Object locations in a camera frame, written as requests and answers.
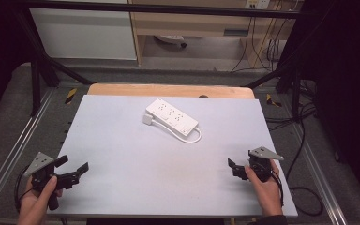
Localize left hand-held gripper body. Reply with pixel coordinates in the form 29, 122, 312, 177
22, 152, 64, 211

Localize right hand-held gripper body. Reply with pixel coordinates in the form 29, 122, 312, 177
247, 146, 285, 183

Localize white power strip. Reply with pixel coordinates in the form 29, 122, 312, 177
145, 97, 200, 138

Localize white plug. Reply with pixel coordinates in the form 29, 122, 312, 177
142, 113, 155, 127

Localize person's right hand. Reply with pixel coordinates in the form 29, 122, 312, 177
244, 158, 284, 218

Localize person's left hand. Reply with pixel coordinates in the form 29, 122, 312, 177
17, 175, 64, 225

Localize white table board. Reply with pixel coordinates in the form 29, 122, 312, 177
47, 94, 298, 218

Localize wooden table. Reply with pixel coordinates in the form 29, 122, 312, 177
87, 82, 256, 100

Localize white cabinet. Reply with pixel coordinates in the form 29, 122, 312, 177
29, 7, 138, 61

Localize white chair base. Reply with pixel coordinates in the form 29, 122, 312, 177
154, 34, 188, 49

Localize wooden desk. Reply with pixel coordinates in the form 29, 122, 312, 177
127, 0, 294, 67

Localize aluminium rail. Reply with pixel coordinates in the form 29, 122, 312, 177
289, 121, 348, 225
0, 88, 55, 217

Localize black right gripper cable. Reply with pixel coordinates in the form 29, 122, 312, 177
271, 170, 285, 208

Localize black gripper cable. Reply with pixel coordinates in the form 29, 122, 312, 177
13, 165, 34, 214
271, 170, 285, 208

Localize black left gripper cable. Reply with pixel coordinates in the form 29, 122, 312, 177
13, 165, 34, 214

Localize black looped floor cable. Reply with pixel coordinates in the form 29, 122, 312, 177
285, 121, 324, 218

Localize bundle of black cables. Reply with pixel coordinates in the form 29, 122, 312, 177
265, 79, 318, 131

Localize white power strip cable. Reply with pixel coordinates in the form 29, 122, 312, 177
151, 120, 203, 144

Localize black hanging cables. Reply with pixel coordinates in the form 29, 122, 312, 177
231, 15, 292, 73

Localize yellow hanging cable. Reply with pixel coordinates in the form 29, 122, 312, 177
252, 8, 279, 68

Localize white wall socket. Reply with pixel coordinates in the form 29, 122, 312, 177
244, 0, 271, 9

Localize black metal frame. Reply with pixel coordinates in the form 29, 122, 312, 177
12, 0, 313, 118

